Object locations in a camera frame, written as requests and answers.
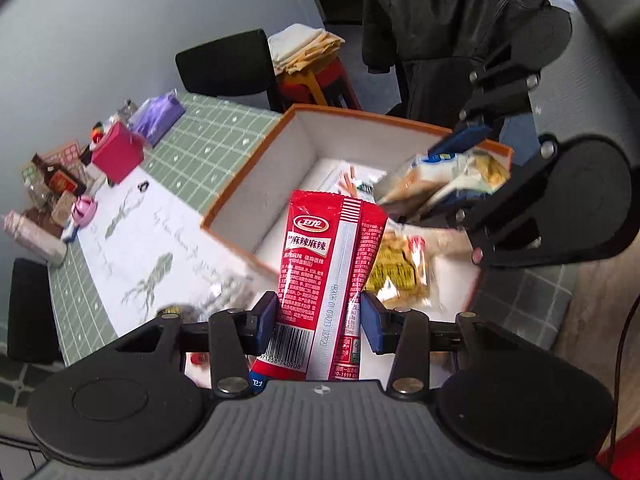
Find beige biscuit snack packet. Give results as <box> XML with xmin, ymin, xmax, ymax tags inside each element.
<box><xmin>372</xmin><ymin>150</ymin><xmax>510</xmax><ymax>226</ymax></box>

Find red spicy snack packet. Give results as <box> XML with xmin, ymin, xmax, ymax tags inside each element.
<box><xmin>250</xmin><ymin>190</ymin><xmax>387</xmax><ymax>391</ymax></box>

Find yellow snack packet in box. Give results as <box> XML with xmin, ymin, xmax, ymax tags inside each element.
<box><xmin>364</xmin><ymin>230</ymin><xmax>442</xmax><ymax>312</ymax></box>

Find orange storage box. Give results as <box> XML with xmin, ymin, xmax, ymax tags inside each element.
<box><xmin>200</xmin><ymin>103</ymin><xmax>516</xmax><ymax>321</ymax></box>

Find black jacket on chair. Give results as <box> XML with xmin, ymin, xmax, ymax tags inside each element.
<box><xmin>362</xmin><ymin>0</ymin><xmax>549</xmax><ymax>128</ymax></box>

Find white deer table runner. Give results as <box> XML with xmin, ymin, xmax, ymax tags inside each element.
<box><xmin>78</xmin><ymin>168</ymin><xmax>277</xmax><ymax>336</ymax></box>

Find red orange stool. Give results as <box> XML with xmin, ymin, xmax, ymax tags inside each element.
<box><xmin>277</xmin><ymin>53</ymin><xmax>361</xmax><ymax>110</ymax></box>

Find pink round container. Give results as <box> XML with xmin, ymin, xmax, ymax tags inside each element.
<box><xmin>70</xmin><ymin>195</ymin><xmax>98</xmax><ymax>228</ymax></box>

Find folded beige cloths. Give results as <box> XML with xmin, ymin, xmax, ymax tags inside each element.
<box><xmin>268</xmin><ymin>23</ymin><xmax>345</xmax><ymax>76</ymax></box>

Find black chair left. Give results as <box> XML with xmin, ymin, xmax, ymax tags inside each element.
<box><xmin>8</xmin><ymin>258</ymin><xmax>63</xmax><ymax>365</ymax></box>

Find black chair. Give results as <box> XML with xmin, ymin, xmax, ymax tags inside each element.
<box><xmin>175</xmin><ymin>29</ymin><xmax>285</xmax><ymax>113</ymax></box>
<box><xmin>8</xmin><ymin>258</ymin><xmax>63</xmax><ymax>365</ymax></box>

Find white pink bottle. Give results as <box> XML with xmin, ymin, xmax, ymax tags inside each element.
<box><xmin>1</xmin><ymin>210</ymin><xmax>67</xmax><ymax>266</ymax></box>

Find small beige speaker box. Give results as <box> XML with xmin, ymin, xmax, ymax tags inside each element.
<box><xmin>51</xmin><ymin>191</ymin><xmax>77</xmax><ymax>228</ymax></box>

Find pink square box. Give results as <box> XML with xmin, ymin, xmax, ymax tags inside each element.
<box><xmin>92</xmin><ymin>122</ymin><xmax>144</xmax><ymax>184</ymax></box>

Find purple tissue pack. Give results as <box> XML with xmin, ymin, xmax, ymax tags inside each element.
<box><xmin>128</xmin><ymin>89</ymin><xmax>186</xmax><ymax>148</ymax></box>

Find brown liquor bottle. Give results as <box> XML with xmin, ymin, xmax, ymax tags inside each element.
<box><xmin>32</xmin><ymin>154</ymin><xmax>87</xmax><ymax>197</ymax></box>

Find clear plastic water bottle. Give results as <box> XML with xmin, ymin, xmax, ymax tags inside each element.
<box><xmin>21</xmin><ymin>162</ymin><xmax>54</xmax><ymax>211</ymax></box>

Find black chair far right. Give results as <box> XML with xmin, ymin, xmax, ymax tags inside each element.
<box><xmin>175</xmin><ymin>29</ymin><xmax>285</xmax><ymax>113</ymax></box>

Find patterned game board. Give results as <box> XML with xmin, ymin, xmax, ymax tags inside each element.
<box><xmin>41</xmin><ymin>140</ymin><xmax>85</xmax><ymax>170</ymax></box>

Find orange toy figure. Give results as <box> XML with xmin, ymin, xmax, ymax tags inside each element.
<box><xmin>90</xmin><ymin>122</ymin><xmax>105</xmax><ymax>144</ymax></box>

